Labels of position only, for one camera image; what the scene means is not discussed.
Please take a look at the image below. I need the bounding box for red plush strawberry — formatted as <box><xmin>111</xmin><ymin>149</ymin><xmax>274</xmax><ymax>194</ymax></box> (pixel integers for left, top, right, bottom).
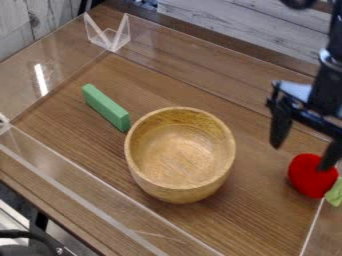
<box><xmin>287</xmin><ymin>153</ymin><xmax>342</xmax><ymax>207</ymax></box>

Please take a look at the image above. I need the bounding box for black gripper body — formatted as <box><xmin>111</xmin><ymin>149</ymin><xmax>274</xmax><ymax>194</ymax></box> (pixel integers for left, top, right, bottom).
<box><xmin>266</xmin><ymin>80</ymin><xmax>342</xmax><ymax>138</ymax></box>

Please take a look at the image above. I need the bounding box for green rectangular block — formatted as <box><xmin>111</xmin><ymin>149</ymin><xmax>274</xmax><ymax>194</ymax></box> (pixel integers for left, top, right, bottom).
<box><xmin>81</xmin><ymin>84</ymin><xmax>131</xmax><ymax>132</ymax></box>

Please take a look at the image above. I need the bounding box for wooden bowl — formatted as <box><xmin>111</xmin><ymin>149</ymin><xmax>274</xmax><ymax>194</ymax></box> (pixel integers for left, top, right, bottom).
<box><xmin>124</xmin><ymin>107</ymin><xmax>236</xmax><ymax>204</ymax></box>

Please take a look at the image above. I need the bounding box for black cable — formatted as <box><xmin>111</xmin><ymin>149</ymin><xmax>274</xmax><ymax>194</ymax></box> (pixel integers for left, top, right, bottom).
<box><xmin>0</xmin><ymin>229</ymin><xmax>51</xmax><ymax>256</ymax></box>

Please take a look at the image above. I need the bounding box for clear acrylic tray enclosure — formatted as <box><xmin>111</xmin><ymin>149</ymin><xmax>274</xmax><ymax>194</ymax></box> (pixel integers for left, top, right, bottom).
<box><xmin>0</xmin><ymin>12</ymin><xmax>342</xmax><ymax>256</ymax></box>

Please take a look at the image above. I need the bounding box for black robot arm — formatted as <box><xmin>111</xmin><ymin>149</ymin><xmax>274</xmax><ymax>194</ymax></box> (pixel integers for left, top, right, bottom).
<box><xmin>266</xmin><ymin>0</ymin><xmax>342</xmax><ymax>171</ymax></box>

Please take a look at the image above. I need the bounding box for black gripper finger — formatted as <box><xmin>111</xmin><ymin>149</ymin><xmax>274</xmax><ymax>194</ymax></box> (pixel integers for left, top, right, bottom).
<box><xmin>270</xmin><ymin>97</ymin><xmax>293</xmax><ymax>149</ymax></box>
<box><xmin>318</xmin><ymin>137</ymin><xmax>342</xmax><ymax>171</ymax></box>

